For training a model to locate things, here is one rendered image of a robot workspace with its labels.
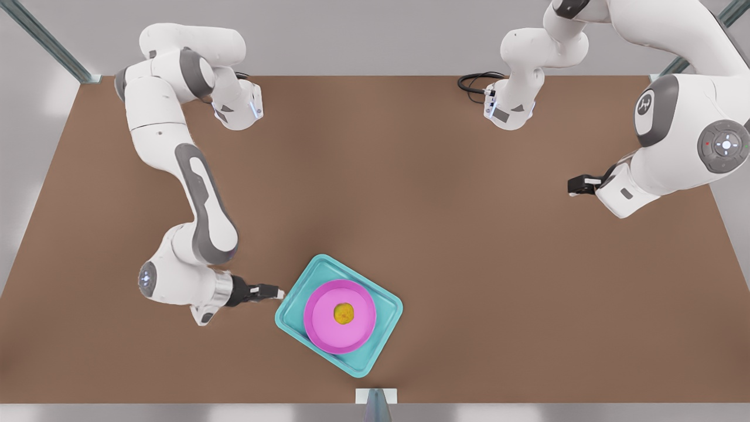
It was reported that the pink round plate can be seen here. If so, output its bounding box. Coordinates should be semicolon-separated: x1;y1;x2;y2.
303;279;377;355

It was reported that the teal rectangular tray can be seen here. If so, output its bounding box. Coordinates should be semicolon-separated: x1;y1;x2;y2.
274;254;404;378

